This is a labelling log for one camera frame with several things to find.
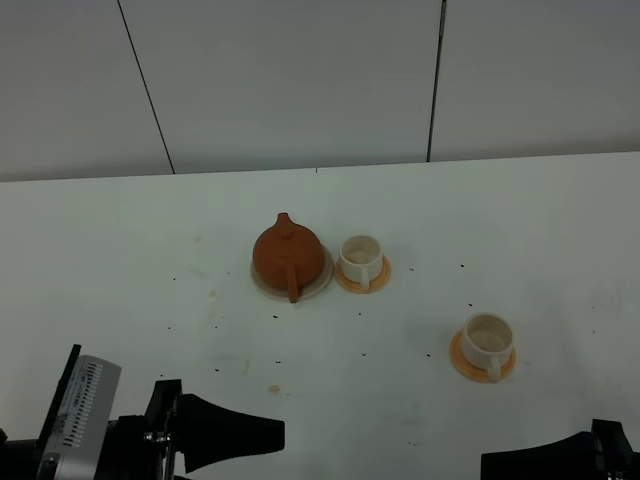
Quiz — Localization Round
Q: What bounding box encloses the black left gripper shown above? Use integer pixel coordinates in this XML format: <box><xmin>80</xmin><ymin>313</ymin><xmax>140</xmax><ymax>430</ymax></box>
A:
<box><xmin>106</xmin><ymin>380</ymin><xmax>285</xmax><ymax>479</ymax></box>

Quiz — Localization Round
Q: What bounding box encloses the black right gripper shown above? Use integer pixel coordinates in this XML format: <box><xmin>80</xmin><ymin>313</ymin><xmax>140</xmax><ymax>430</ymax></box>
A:
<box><xmin>480</xmin><ymin>419</ymin><xmax>627</xmax><ymax>480</ymax></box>

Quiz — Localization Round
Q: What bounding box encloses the brown clay teapot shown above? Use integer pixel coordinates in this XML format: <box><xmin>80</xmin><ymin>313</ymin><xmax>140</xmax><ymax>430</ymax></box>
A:
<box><xmin>252</xmin><ymin>212</ymin><xmax>324</xmax><ymax>303</ymax></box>

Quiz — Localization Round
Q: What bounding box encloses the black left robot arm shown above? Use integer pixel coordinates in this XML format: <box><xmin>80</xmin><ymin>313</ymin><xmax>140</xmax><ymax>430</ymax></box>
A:
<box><xmin>1</xmin><ymin>380</ymin><xmax>285</xmax><ymax>479</ymax></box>

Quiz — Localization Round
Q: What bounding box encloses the beige round teapot coaster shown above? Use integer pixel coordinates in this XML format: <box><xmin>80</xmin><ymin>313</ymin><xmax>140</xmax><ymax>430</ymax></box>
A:
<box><xmin>250</xmin><ymin>247</ymin><xmax>334</xmax><ymax>302</ymax></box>

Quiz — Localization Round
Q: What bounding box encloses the orange saucer near teapot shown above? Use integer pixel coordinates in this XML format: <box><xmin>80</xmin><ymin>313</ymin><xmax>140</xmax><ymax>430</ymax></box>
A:
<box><xmin>335</xmin><ymin>256</ymin><xmax>392</xmax><ymax>294</ymax></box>

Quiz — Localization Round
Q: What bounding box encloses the white teacup near teapot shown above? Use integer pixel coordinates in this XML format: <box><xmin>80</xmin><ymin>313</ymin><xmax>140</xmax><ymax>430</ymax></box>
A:
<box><xmin>339</xmin><ymin>235</ymin><xmax>383</xmax><ymax>290</ymax></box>

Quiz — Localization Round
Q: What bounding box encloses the orange saucer on right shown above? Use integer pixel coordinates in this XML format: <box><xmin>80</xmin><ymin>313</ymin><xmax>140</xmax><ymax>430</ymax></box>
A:
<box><xmin>449</xmin><ymin>330</ymin><xmax>517</xmax><ymax>384</ymax></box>

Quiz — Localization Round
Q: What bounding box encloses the white teacup on right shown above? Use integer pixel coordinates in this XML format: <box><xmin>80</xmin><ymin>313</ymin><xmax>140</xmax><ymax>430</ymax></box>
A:
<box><xmin>460</xmin><ymin>313</ymin><xmax>514</xmax><ymax>383</ymax></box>

